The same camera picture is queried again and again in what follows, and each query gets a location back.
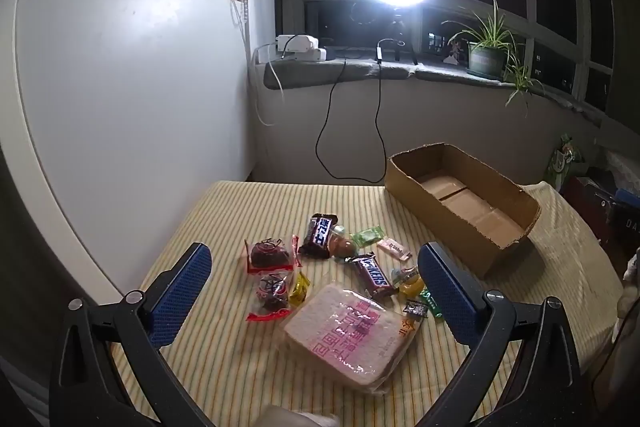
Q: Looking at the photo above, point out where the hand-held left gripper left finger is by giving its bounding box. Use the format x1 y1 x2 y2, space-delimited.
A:
48 242 236 427

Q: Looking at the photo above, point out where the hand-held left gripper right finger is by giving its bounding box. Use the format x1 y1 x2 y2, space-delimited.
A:
417 242 596 427

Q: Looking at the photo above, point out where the small green snack packet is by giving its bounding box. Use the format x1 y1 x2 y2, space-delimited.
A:
419 287 446 321

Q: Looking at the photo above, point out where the small black candy packet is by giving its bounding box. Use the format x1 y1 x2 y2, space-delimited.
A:
402 299 430 322

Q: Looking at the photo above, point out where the yellow jelly cup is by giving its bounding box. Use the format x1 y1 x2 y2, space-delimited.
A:
391 266 426 298

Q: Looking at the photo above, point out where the cardboard box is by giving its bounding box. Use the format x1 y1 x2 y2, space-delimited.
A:
384 143 543 280

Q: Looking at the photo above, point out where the pink candy wrapper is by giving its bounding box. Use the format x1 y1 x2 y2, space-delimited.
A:
376 237 413 262

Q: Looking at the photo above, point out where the brown chocolate bar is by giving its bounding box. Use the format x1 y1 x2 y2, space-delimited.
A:
348 253 398 300
298 213 340 260

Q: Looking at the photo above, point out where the red dark cake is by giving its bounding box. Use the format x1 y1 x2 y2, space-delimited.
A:
246 271 296 323
243 235 301 275

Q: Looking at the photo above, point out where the green candy packet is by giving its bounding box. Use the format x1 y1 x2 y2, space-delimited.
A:
350 226 385 248

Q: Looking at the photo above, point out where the sliced bread packet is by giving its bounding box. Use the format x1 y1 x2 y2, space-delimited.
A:
280 283 418 395

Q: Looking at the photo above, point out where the brown round candy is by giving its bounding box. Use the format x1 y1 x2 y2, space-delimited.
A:
327 224 358 260

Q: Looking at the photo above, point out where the yellow candy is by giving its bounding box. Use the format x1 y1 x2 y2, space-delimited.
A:
288 271 312 306

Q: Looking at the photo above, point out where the dark red box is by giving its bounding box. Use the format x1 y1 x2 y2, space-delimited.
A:
565 177 616 248

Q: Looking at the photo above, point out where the white cloth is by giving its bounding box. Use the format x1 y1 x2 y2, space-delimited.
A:
255 404 341 427

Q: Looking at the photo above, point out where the green snack bag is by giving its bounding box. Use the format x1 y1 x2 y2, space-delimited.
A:
545 134 583 190

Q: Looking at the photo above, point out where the white plush toy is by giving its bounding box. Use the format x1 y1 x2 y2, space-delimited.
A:
612 247 640 348

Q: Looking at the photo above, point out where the potted spider plant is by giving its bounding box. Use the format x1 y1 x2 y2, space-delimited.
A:
441 0 546 118

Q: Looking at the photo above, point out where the small figure card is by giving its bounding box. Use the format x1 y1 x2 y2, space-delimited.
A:
445 39 471 66

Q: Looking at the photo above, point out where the grey windowsill mat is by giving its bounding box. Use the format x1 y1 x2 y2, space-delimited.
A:
263 57 418 90

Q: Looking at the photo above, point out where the black tripod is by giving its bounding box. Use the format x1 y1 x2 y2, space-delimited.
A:
387 9 418 65

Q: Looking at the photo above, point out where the flat white box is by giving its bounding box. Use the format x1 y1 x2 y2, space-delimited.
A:
280 48 327 62

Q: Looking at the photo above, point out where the white power adapter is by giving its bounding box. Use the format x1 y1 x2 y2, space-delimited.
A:
276 34 318 58

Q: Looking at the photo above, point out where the black ring light cable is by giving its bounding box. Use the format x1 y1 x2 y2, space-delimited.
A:
375 38 406 180

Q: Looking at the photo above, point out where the white cable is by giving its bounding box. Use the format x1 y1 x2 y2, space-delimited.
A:
252 44 286 126

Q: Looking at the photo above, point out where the black power cable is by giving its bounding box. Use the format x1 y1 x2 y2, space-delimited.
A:
316 57 386 184

